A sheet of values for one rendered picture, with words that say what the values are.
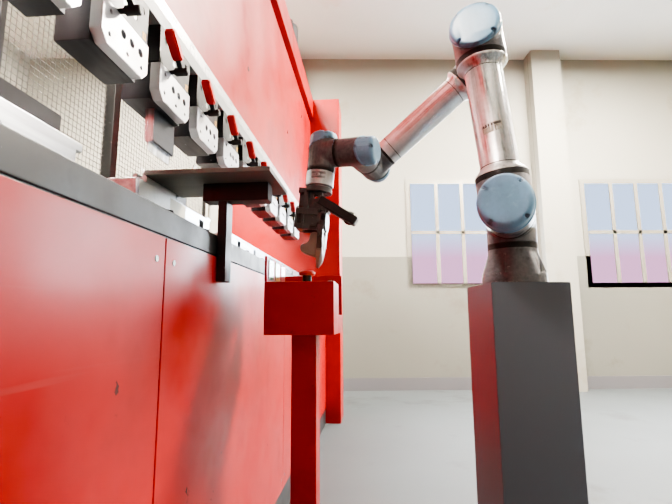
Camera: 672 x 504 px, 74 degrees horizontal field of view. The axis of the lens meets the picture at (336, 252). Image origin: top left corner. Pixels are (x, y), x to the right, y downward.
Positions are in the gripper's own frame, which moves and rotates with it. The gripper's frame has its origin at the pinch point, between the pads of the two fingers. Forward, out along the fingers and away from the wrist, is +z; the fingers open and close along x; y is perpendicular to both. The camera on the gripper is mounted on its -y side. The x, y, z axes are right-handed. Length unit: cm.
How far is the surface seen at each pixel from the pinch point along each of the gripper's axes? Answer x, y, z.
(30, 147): 76, 18, -1
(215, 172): 30.5, 18.5, -13.7
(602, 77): -361, -236, -263
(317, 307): 15.0, -2.4, 11.6
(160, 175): 30.0, 30.3, -12.6
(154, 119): 27, 35, -26
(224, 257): 23.5, 17.2, 2.7
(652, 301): -363, -284, -25
